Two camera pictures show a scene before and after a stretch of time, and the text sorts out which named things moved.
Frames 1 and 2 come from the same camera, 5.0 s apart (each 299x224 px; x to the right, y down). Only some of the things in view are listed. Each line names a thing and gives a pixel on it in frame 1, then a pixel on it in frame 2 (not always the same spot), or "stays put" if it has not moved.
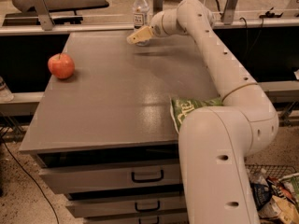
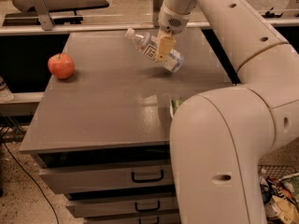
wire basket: (275, 192) stays put
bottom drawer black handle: (158, 220) stays put
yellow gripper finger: (139, 35) -> (165, 47)
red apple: (62, 65) stays put
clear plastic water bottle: (141, 15) -> (149, 46)
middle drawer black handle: (146, 210) stays put
